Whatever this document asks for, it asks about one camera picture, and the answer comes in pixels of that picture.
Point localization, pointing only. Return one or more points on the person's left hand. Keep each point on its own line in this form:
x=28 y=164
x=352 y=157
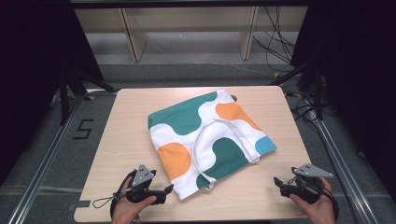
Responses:
x=124 y=210

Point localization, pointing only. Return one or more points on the black overhead crossbar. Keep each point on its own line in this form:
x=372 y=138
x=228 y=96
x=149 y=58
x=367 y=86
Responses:
x=186 y=3

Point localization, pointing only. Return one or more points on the grey tape strip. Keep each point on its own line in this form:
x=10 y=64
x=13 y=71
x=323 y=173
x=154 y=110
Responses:
x=83 y=204

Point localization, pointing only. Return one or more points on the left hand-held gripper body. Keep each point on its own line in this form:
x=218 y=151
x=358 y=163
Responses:
x=142 y=176

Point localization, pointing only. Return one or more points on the aluminium floor rail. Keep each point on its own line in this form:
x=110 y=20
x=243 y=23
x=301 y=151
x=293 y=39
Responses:
x=342 y=161
x=40 y=174

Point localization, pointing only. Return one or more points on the dark curtain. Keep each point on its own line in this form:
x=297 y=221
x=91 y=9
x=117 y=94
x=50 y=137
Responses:
x=358 y=77
x=34 y=62

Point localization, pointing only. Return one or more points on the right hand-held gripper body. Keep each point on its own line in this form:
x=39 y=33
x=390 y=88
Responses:
x=311 y=171

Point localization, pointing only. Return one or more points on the black tape floor numeral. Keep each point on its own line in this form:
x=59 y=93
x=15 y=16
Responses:
x=83 y=129

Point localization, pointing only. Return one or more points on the black metal stand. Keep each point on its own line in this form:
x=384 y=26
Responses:
x=317 y=90
x=63 y=96

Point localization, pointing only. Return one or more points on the person's right hand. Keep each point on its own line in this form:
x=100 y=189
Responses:
x=320 y=211

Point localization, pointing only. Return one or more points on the yellow tape piece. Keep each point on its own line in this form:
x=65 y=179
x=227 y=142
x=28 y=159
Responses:
x=276 y=75
x=294 y=95
x=90 y=97

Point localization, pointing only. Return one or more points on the white tote bag colourful patches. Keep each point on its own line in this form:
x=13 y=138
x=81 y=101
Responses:
x=214 y=137

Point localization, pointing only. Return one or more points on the light wooden bench frame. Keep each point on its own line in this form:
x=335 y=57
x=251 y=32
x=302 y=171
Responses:
x=135 y=40

